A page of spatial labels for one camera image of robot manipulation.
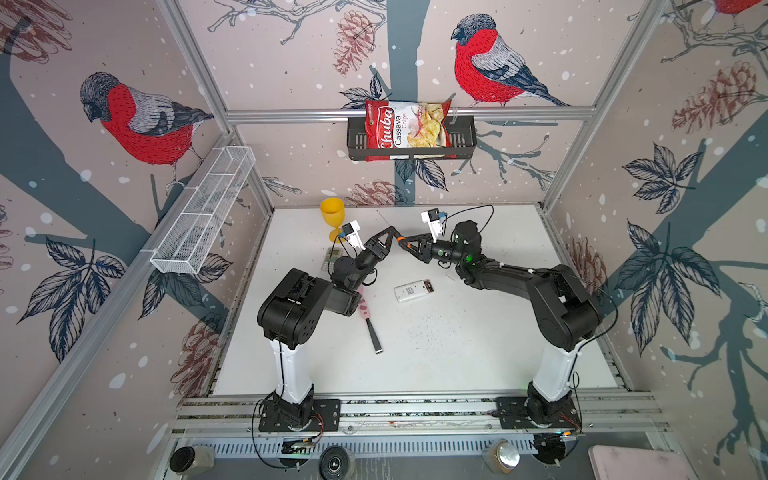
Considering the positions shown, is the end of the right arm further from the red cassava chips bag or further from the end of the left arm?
the red cassava chips bag

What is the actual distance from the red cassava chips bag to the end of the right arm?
0.91 ft

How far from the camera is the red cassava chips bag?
873 mm

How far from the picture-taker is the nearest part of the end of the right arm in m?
0.79
